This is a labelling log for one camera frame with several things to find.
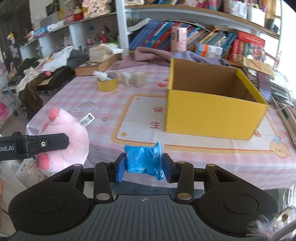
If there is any dark grey garment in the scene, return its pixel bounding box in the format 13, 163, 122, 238
67, 49, 89, 70

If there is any orange white box lower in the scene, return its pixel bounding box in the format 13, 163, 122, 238
196, 51, 221, 59

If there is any beige tissue pack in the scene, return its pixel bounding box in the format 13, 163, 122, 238
89, 43, 123, 63

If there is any wooden chess box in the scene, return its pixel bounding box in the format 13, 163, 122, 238
74, 54, 122, 76

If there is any blue packet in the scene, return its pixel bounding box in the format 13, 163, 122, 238
124, 141, 165, 181

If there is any yellow cardboard box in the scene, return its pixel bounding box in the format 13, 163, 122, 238
165, 58, 268, 140

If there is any white bookshelf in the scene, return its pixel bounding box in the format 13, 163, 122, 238
20, 1, 280, 59

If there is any pink purple scarf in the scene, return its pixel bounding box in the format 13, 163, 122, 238
133, 47, 230, 66

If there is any yellow tape roll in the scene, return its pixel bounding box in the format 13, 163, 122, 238
97, 72, 119, 92

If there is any red thick dictionary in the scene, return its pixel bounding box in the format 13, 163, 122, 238
228, 30, 266, 63

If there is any pink cylindrical device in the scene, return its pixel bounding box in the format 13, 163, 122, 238
171, 26, 187, 53

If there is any black smartphone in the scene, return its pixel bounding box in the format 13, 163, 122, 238
257, 72, 272, 103

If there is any beige staple box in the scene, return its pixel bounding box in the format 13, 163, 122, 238
132, 71, 147, 88

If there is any white shirt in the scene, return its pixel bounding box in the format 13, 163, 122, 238
16, 46, 74, 92

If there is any orange white box upper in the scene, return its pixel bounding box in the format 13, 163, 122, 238
196, 43, 223, 55

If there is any brown paper envelope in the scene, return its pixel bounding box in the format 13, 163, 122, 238
242, 57, 274, 76

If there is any pink checkered tablecloth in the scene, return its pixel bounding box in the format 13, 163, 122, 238
26, 64, 295, 189

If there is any orange white box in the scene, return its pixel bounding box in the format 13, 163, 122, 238
196, 51, 221, 59
196, 43, 223, 55

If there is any pink plush toy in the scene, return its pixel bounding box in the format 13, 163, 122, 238
36, 108, 89, 173

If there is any white spray bottle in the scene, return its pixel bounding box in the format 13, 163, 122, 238
93, 71, 111, 81

